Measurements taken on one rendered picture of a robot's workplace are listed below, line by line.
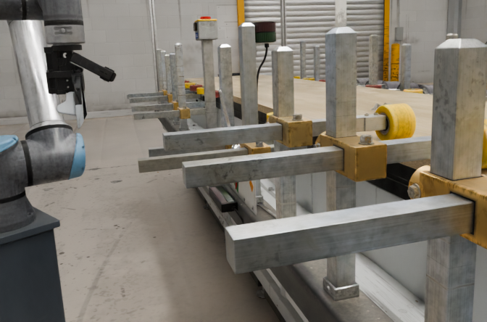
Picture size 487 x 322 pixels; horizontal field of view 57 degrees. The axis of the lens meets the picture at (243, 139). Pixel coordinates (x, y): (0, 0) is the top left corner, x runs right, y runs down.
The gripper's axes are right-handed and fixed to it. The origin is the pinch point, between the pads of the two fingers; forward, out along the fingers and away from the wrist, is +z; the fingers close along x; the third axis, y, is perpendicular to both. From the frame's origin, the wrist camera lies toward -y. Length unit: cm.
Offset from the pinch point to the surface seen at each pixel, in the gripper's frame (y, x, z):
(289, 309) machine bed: -63, -21, 77
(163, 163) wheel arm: -18.1, 13.9, 9.0
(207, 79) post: -41, -41, -7
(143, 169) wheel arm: -13.2, 13.9, 9.9
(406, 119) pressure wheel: -66, 41, -2
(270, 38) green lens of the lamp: -47, 11, -20
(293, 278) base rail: -38, 47, 26
